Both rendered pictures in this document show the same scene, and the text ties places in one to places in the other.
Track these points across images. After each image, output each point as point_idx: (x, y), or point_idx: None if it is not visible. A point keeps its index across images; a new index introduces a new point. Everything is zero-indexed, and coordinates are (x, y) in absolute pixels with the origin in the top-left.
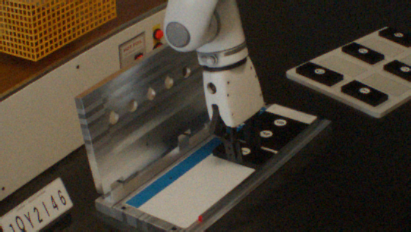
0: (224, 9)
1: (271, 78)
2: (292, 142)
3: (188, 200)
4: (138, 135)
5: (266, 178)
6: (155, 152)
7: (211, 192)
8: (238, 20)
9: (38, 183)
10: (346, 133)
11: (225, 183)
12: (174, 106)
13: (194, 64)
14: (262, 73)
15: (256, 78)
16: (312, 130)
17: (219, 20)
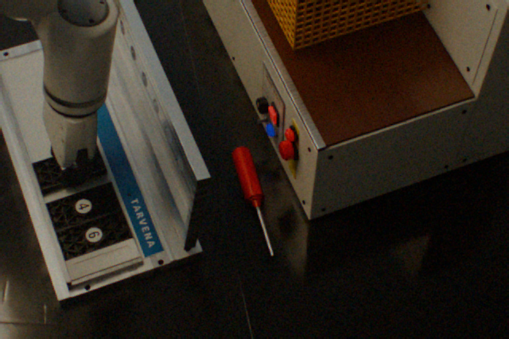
0: (43, 35)
1: (248, 334)
2: (46, 220)
3: (39, 87)
4: (117, 49)
5: (13, 164)
6: (115, 79)
7: (36, 110)
8: (48, 68)
9: (194, 2)
10: (41, 320)
11: (40, 130)
12: (142, 100)
13: (162, 118)
14: (269, 333)
15: (62, 142)
16: (59, 264)
17: (36, 29)
